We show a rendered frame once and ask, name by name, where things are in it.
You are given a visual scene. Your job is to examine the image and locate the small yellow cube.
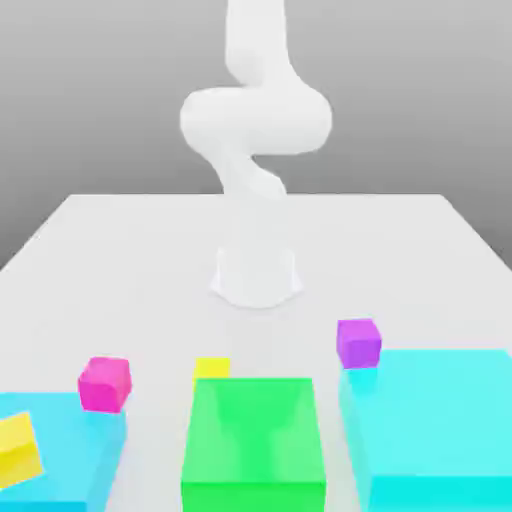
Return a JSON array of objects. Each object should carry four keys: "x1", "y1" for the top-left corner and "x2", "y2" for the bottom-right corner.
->
[
  {"x1": 0, "y1": 411, "x2": 44, "y2": 490},
  {"x1": 192, "y1": 356, "x2": 232, "y2": 390}
]

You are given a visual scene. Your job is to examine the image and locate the small purple cube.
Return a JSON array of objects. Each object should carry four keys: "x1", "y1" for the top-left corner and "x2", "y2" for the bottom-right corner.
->
[{"x1": 336, "y1": 318, "x2": 383, "y2": 370}]

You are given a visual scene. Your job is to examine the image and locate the small pink cube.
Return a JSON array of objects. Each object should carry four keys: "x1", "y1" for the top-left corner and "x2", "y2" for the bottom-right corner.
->
[{"x1": 77, "y1": 356, "x2": 133, "y2": 414}]

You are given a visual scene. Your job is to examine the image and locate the large green box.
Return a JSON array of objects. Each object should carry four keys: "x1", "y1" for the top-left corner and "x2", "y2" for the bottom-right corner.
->
[{"x1": 180, "y1": 376, "x2": 327, "y2": 512}]

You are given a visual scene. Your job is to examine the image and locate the large cyan box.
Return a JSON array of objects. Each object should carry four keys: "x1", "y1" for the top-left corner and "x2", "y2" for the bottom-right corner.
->
[{"x1": 338, "y1": 348, "x2": 512, "y2": 512}]

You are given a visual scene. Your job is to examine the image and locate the large light blue box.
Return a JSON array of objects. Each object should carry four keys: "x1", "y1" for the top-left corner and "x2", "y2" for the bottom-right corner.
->
[{"x1": 0, "y1": 392, "x2": 128, "y2": 512}]

